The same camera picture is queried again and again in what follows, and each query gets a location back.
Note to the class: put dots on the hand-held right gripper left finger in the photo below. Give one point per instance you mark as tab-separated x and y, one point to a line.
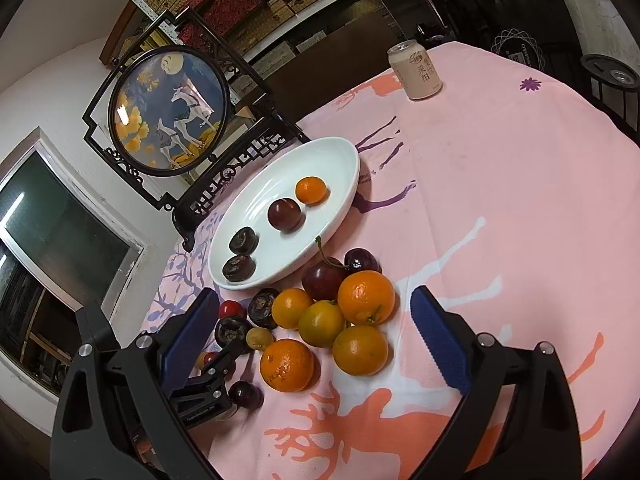
190	330

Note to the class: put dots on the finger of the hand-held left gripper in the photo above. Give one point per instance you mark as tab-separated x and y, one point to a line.
205	395

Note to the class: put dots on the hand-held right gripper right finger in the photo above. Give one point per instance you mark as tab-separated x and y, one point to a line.
440	340

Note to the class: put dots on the small yellow fruit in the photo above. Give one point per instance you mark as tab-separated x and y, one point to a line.
200	360

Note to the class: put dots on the red cherry tomato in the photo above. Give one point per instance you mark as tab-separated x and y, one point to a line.
210	358
230	308

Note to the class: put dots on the dark water chestnut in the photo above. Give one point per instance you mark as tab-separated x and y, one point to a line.
232	332
243	240
238	266
263	307

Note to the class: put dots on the brown longan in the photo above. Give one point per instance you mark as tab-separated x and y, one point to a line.
259	338

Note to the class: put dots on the large orange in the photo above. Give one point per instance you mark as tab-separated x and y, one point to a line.
366	296

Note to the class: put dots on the yellowish orange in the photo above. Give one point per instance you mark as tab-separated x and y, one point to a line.
322	322

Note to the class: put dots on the large dark red cherry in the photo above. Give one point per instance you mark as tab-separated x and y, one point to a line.
320	282

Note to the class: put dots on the white oval plate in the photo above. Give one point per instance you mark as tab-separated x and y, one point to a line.
310	157

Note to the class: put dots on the dark red plum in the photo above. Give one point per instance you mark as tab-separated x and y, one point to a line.
285	215

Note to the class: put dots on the white framed window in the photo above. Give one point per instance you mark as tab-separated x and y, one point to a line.
50	240

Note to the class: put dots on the small tangerine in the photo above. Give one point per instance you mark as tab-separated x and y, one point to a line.
311	190

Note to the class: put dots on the round deer screen on stand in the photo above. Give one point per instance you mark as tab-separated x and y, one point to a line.
165	110

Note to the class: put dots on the beige beverage can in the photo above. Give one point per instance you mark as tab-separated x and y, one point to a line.
415	70

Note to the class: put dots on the brown board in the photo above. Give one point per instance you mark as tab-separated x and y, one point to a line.
330	70

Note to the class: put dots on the black round stool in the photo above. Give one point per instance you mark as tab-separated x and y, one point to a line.
607	77

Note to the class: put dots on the white shelf with boxes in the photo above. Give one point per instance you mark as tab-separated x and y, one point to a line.
240	5

